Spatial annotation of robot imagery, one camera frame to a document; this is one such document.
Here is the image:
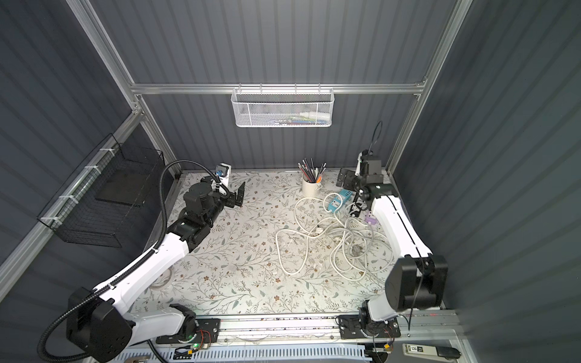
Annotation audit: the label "teal power strip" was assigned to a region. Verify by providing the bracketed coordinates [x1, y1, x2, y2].
[325, 189, 353, 213]

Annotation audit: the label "white cord of teal strip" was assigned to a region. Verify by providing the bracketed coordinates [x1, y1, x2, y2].
[275, 192, 350, 277]

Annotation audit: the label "purple power strip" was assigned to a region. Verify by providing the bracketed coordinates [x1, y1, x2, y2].
[365, 216, 378, 225]

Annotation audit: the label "white cord of black strip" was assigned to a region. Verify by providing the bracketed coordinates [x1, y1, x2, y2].
[324, 212, 391, 273]

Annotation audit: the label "black power strip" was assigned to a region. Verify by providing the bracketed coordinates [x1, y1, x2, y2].
[349, 203, 362, 218]

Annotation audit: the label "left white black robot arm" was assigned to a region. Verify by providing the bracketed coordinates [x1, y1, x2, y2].
[66, 177, 245, 362]

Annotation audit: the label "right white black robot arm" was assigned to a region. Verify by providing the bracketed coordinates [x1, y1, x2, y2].
[336, 150, 448, 337]

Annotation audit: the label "bundle of pens and pencils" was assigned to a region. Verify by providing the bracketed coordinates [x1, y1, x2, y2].
[297, 158, 327, 184]

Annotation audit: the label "markers in white basket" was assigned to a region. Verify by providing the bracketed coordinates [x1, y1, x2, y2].
[269, 111, 331, 127]

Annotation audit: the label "floral table mat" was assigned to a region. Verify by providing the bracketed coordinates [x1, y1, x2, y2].
[133, 170, 396, 316]

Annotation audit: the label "tape roll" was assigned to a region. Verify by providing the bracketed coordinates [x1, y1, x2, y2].
[150, 267, 174, 290]

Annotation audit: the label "white label device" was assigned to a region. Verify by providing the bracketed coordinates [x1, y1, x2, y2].
[402, 343, 461, 362]

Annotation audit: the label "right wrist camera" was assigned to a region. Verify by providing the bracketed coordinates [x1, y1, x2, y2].
[355, 149, 369, 176]

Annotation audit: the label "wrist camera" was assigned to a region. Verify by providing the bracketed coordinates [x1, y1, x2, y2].
[355, 149, 369, 176]
[215, 163, 231, 187]

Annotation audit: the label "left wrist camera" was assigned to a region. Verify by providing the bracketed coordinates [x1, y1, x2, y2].
[215, 163, 231, 187]

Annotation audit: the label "black corrugated cable hose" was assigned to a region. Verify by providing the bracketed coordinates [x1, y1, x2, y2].
[37, 159, 223, 363]

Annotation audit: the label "white wire mesh basket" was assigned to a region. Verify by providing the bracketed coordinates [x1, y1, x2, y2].
[231, 88, 335, 128]

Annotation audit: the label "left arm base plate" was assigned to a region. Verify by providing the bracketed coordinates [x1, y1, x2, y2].
[155, 319, 221, 345]

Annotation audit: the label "black wire basket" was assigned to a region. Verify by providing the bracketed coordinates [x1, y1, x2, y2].
[38, 139, 164, 250]

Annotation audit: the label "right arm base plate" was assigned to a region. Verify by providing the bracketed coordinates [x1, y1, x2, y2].
[335, 315, 401, 340]

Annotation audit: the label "white slotted cable duct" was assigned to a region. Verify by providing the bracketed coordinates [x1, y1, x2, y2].
[108, 343, 373, 363]

